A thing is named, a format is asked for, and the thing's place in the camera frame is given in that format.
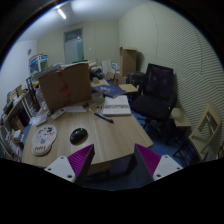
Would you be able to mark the black office chair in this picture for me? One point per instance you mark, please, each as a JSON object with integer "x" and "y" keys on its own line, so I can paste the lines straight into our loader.
{"x": 157, "y": 96}

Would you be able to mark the light wooden folding chair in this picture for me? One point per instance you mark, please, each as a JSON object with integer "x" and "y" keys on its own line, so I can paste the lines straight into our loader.
{"x": 204, "y": 132}

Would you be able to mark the dark blue book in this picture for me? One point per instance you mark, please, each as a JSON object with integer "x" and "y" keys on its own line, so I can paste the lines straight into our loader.
{"x": 109, "y": 91}

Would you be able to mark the black computer mouse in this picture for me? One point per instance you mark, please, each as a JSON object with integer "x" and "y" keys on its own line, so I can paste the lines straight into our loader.
{"x": 78, "y": 135}

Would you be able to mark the ceiling fluorescent light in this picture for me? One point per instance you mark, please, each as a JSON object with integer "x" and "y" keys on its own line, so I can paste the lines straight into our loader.
{"x": 61, "y": 13}

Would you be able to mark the tall cardboard box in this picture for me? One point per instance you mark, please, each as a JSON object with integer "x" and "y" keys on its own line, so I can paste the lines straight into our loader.
{"x": 128, "y": 59}

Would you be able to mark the wooden shelf with clutter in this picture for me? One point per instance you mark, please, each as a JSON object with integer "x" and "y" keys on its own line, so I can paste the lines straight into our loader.
{"x": 20, "y": 115}

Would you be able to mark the round patterned mouse pad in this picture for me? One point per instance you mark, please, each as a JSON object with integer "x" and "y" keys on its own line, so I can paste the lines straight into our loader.
{"x": 43, "y": 139}

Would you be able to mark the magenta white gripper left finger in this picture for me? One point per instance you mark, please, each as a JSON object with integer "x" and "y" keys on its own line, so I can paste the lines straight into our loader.
{"x": 73, "y": 168}

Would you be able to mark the large brown cardboard box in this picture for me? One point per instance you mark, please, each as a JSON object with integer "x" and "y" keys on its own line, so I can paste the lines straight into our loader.
{"x": 66, "y": 86}

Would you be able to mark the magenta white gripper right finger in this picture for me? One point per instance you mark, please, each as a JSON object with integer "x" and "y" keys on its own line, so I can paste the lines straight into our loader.
{"x": 157, "y": 166}

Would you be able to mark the white open book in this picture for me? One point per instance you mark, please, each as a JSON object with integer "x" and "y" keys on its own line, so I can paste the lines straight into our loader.
{"x": 116, "y": 106}

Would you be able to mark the small wooden side table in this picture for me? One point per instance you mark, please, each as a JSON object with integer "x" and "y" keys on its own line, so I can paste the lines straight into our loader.
{"x": 128, "y": 89}

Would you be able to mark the white door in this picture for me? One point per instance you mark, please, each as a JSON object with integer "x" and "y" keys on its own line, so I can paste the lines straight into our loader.
{"x": 73, "y": 46}

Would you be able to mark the white remote control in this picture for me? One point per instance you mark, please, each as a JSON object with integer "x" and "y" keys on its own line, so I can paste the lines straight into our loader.
{"x": 58, "y": 114}

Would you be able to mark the white paper sheet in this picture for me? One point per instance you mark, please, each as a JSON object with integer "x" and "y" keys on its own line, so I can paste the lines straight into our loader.
{"x": 75, "y": 109}

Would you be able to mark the black pen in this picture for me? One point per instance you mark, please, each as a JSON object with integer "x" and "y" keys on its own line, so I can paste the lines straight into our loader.
{"x": 103, "y": 117}

